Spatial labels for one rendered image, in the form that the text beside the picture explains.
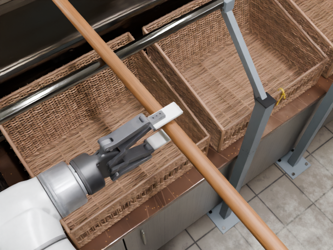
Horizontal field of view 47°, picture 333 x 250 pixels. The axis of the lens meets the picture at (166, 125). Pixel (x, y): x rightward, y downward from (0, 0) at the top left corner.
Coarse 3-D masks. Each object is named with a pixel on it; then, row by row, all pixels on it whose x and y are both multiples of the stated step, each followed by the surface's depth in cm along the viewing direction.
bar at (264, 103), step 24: (216, 0) 100; (168, 24) 95; (120, 48) 91; (144, 48) 94; (240, 48) 106; (72, 72) 87; (96, 72) 89; (48, 96) 85; (264, 96) 111; (0, 120) 81; (264, 120) 116; (312, 120) 171; (240, 168) 143; (288, 168) 204; (216, 216) 189
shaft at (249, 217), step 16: (64, 0) 95; (80, 16) 92; (80, 32) 91; (96, 48) 88; (112, 64) 85; (128, 80) 82; (144, 96) 80; (176, 128) 75; (176, 144) 75; (192, 144) 74; (192, 160) 73; (208, 160) 72; (208, 176) 70; (224, 192) 69; (240, 208) 67; (256, 224) 65; (272, 240) 64
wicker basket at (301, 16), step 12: (288, 0) 157; (300, 0) 187; (312, 0) 188; (324, 0) 188; (264, 12) 172; (288, 12) 160; (300, 12) 155; (312, 12) 184; (324, 12) 184; (276, 24) 170; (300, 24) 158; (312, 24) 153; (324, 24) 179; (312, 36) 157; (324, 36) 152; (324, 48) 171; (324, 72) 162
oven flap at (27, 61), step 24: (48, 0) 115; (72, 0) 119; (96, 0) 124; (120, 0) 129; (144, 0) 134; (0, 24) 111; (24, 24) 115; (48, 24) 119; (72, 24) 123; (96, 24) 128; (0, 48) 114; (24, 48) 118; (48, 48) 122; (0, 72) 116
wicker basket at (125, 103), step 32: (128, 32) 139; (128, 64) 147; (64, 96) 137; (96, 96) 145; (128, 96) 155; (160, 96) 147; (0, 128) 120; (32, 128) 136; (64, 128) 144; (96, 128) 148; (160, 128) 148; (192, 128) 137; (32, 160) 141; (64, 160) 141; (160, 160) 141; (96, 192) 134; (128, 192) 119; (64, 224) 112; (96, 224) 128
